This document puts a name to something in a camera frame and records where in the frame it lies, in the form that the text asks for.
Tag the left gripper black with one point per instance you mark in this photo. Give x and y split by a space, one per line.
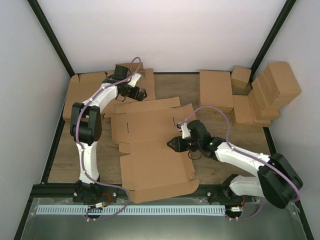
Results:
142 91

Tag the middle folded box right stack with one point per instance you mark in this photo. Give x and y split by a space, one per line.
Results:
262 91

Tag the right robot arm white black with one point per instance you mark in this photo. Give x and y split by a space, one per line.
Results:
273 178

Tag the large folded cardboard box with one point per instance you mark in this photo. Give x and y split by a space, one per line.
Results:
215 89

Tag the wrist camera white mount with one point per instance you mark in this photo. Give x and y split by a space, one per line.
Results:
183 128
134 79

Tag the stack of flat cardboard blanks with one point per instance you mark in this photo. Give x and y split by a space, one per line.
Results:
83 86

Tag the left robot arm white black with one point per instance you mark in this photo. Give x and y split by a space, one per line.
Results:
86 125

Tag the folded box stack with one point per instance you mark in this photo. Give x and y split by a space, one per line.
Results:
262 91
261 117
282 81

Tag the light blue slotted cable duct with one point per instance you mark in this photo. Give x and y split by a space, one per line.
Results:
134 210

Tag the small folded box at back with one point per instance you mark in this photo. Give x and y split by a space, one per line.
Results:
240 77

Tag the lower folded box right stack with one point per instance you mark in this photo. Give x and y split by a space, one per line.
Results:
261 117

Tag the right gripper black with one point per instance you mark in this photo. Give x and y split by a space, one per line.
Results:
178 145

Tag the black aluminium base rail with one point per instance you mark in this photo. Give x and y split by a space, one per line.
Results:
160 192

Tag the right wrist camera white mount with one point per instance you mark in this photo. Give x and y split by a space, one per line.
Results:
183 128

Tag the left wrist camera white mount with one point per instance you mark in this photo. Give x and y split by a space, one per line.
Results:
134 79

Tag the top folded box right stack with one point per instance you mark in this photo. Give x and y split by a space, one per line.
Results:
282 81

